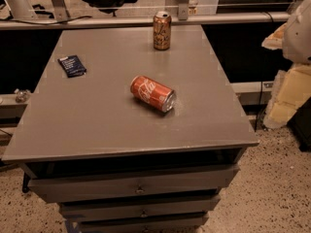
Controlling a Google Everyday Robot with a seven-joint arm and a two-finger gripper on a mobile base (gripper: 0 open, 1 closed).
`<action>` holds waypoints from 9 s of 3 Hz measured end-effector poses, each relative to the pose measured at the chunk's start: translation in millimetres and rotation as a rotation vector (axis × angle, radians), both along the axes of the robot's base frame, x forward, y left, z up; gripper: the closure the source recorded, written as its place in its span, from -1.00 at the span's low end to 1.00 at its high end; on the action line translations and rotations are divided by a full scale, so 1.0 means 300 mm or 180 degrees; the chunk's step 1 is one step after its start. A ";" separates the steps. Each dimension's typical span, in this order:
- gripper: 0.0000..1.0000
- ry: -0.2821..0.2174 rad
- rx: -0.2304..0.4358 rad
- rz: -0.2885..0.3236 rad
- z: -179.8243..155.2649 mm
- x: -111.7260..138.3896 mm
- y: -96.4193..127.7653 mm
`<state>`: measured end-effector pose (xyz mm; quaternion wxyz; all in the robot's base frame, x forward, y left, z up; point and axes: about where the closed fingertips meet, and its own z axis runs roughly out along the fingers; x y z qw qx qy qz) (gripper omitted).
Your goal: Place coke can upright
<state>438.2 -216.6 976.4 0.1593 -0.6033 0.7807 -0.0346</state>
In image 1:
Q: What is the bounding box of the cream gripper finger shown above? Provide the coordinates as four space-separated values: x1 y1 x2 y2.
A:
263 64 311 129
261 23 287 50

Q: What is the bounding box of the dark blue snack packet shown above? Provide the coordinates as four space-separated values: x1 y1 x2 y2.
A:
58 55 86 78

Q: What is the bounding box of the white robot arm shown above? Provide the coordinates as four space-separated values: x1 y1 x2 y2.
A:
261 0 311 129

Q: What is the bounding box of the red coke can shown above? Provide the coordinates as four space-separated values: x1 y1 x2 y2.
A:
130 76 176 113

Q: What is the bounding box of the small shiny crumpled object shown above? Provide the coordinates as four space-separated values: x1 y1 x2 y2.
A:
15 88 31 103

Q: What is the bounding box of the grey drawer cabinet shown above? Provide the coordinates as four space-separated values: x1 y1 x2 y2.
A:
3 26 258 233

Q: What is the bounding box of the orange soda can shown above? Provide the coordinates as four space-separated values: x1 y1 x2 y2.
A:
154 11 171 50

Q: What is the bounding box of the black cable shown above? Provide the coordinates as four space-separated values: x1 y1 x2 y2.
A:
0 15 93 26

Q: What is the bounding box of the white pipe post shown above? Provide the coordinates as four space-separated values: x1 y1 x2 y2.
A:
5 0 37 19

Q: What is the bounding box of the grey metal rail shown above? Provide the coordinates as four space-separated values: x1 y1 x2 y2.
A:
0 12 290 30

